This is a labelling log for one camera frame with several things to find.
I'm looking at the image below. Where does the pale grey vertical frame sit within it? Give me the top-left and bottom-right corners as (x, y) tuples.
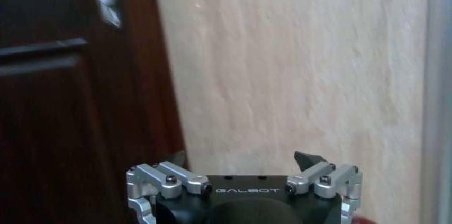
(420, 0), (452, 224)

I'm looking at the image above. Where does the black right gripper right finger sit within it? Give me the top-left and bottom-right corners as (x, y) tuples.
(287, 150), (363, 224)

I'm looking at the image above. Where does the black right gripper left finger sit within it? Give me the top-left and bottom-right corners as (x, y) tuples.
(125, 150), (212, 224)

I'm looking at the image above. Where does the dark brown wooden cabinet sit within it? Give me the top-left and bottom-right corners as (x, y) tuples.
(0, 0), (188, 224)

